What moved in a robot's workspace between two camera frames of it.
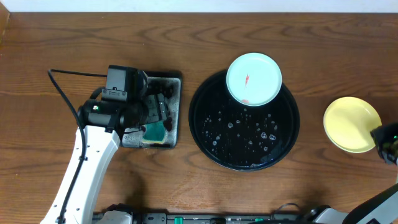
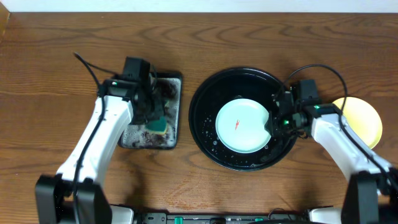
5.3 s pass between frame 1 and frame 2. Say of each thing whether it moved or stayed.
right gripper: moved
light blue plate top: moved
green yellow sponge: moved
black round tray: stayed
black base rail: stayed
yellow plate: stayed
